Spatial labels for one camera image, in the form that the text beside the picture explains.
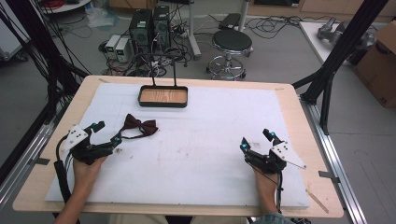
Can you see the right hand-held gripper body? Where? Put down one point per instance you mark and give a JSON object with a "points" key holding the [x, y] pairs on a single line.
{"points": [[267, 162]]}

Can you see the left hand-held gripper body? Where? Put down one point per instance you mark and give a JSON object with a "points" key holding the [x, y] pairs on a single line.
{"points": [[81, 151]]}

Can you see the dark brown bow tie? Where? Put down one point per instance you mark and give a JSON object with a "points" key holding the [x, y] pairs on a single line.
{"points": [[140, 126]]}

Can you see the person's left hand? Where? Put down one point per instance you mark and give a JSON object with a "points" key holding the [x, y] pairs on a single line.
{"points": [[87, 171]]}

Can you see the person's right hand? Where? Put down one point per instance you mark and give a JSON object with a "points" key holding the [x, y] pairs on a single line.
{"points": [[264, 183]]}

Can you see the white foam mat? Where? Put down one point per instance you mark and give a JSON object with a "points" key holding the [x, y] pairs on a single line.
{"points": [[193, 149]]}

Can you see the thin wooden stick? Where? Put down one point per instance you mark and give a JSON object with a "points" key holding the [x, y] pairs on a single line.
{"points": [[317, 200]]}

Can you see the white power supply unit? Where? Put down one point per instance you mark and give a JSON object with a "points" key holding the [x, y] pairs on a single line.
{"points": [[111, 46], [123, 50]]}

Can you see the black round stool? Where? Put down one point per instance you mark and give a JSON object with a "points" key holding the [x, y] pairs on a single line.
{"points": [[232, 43]]}

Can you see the black computer tower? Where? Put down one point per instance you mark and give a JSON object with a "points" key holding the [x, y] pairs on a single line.
{"points": [[162, 26], [140, 29]]}

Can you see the white low platform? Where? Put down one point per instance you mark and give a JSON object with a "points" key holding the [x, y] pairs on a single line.
{"points": [[311, 37]]}

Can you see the clear plastic bag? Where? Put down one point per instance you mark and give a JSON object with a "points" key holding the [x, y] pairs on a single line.
{"points": [[101, 17]]}

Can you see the black flat box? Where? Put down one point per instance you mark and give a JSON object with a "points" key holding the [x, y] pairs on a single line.
{"points": [[230, 21]]}

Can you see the round white table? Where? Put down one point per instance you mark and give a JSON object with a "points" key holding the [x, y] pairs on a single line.
{"points": [[62, 6]]}

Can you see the white table leg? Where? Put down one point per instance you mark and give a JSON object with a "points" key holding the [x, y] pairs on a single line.
{"points": [[193, 31]]}

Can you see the brown cardboard box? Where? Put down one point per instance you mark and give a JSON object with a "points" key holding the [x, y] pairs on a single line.
{"points": [[378, 65]]}

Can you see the aluminium rail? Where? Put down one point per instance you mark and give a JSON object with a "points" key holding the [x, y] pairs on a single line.
{"points": [[337, 161], [28, 155]]}

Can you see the black tray stand with rail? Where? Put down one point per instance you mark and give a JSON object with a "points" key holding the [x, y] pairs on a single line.
{"points": [[163, 96]]}

